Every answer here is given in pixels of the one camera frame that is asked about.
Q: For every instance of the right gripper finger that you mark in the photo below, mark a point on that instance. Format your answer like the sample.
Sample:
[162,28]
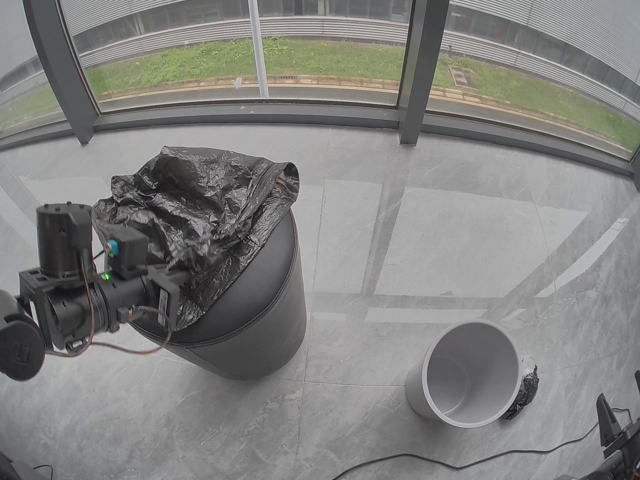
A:
[607,423]
[638,390]

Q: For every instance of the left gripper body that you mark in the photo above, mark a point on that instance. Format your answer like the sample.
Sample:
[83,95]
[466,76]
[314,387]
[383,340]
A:
[130,298]

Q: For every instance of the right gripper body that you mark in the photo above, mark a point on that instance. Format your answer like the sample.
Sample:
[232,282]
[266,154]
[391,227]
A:
[625,443]

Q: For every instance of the black plastic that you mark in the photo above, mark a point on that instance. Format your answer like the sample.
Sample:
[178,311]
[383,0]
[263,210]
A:
[525,393]

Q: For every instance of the white printed plastic wrapper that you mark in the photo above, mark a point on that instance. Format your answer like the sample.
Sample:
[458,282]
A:
[526,361]

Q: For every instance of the black plastic bag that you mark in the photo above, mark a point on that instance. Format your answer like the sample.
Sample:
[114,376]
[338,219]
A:
[200,203]

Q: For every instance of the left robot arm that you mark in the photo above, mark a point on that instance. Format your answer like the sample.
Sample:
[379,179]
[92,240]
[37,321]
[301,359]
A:
[62,238]

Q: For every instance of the white trash bin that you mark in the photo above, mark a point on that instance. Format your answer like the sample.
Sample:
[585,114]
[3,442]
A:
[470,368]

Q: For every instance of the dark grey round chair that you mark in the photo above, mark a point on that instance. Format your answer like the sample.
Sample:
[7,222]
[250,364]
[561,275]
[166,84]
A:
[260,293]

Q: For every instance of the window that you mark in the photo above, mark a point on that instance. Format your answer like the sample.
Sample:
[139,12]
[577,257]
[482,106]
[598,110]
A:
[60,58]

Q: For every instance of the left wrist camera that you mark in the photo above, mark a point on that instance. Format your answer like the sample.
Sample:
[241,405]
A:
[127,253]

